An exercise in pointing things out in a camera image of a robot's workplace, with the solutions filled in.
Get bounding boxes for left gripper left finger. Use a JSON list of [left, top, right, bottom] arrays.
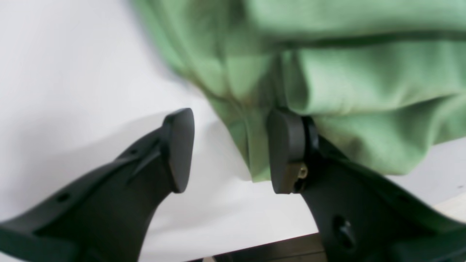
[[1, 108, 195, 262]]

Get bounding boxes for green t-shirt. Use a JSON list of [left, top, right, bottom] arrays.
[[133, 0, 466, 182]]

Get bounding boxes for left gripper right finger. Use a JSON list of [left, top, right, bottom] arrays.
[[268, 109, 466, 262]]

